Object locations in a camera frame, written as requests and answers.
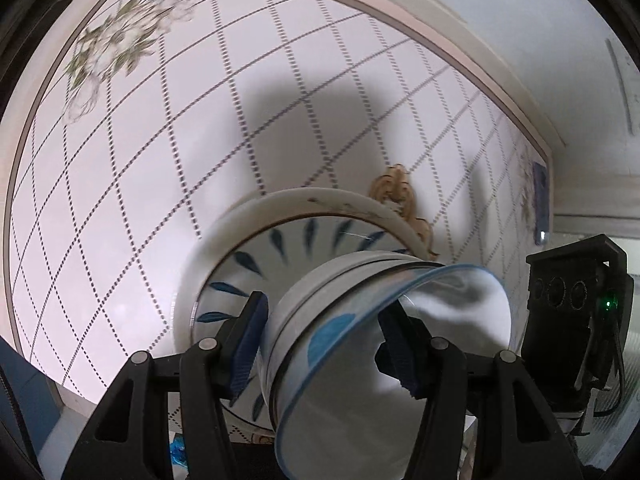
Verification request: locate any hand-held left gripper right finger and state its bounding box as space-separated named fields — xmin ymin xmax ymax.
xmin=375 ymin=305 xmax=586 ymax=480

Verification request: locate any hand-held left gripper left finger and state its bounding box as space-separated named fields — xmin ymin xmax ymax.
xmin=60 ymin=290 xmax=271 ymax=480

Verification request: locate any white bowl with blue pattern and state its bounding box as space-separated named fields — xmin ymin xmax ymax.
xmin=257 ymin=252 xmax=516 ymax=480

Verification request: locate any white dish with blue strokes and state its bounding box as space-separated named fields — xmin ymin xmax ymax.
xmin=190 ymin=215 xmax=436 ymax=423

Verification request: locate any white plate with branch print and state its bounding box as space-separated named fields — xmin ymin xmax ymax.
xmin=172 ymin=187 xmax=433 ymax=361

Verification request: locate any blue wrapper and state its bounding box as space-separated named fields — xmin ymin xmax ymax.
xmin=167 ymin=437 xmax=189 ymax=468

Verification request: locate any black cable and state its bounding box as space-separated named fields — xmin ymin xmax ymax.
xmin=585 ymin=320 xmax=630 ymax=418

